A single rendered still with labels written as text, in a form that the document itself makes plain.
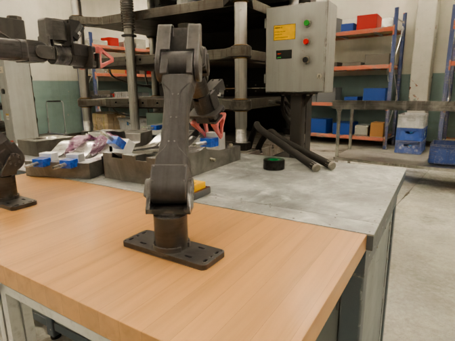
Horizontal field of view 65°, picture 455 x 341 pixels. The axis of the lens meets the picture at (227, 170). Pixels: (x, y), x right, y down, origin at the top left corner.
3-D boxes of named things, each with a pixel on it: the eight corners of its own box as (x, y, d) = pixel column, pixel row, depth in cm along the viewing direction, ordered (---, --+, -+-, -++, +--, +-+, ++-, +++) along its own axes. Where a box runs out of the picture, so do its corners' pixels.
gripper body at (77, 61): (76, 48, 118) (55, 45, 112) (96, 46, 113) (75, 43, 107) (77, 69, 119) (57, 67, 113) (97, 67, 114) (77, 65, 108)
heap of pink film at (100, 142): (99, 155, 133) (97, 134, 131) (58, 153, 137) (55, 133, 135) (133, 145, 157) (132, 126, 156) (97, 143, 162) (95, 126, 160)
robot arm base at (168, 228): (144, 197, 74) (118, 207, 69) (225, 214, 64) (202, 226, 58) (146, 233, 76) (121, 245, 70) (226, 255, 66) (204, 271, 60)
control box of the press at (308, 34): (312, 302, 187) (326, -3, 154) (258, 287, 202) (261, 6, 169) (323, 283, 206) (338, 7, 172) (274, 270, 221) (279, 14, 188)
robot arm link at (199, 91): (193, 93, 110) (186, 72, 106) (211, 88, 109) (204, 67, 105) (190, 103, 104) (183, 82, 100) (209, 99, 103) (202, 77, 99)
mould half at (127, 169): (162, 187, 111) (160, 144, 108) (104, 177, 124) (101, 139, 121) (240, 159, 153) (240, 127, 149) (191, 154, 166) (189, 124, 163)
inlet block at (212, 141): (202, 154, 105) (202, 136, 104) (188, 153, 108) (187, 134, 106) (225, 148, 116) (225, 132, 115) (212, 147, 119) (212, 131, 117)
